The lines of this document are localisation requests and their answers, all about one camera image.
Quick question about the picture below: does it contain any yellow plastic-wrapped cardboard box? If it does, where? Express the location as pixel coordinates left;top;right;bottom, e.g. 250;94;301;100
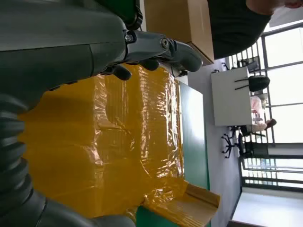
17;63;221;227

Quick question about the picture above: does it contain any brown cardboard box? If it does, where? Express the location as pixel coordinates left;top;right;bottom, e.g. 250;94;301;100
144;0;215;66

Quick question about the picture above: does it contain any green table mat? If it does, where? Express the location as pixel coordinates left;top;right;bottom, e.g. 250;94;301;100
136;81;211;227

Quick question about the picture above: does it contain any person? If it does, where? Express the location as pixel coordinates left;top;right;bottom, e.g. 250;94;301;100
246;118;277;134
207;0;303;60

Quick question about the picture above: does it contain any white office table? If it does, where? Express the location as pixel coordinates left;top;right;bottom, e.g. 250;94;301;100
211;67;253;127

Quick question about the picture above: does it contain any pink plastic bag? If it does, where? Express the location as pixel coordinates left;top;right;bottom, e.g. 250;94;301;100
250;95;264;117

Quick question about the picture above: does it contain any black window railing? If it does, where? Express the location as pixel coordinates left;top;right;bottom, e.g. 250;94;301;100
228;22;303;192

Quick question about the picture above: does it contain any white desk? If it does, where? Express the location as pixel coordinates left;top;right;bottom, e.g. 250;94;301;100
227;191;303;227

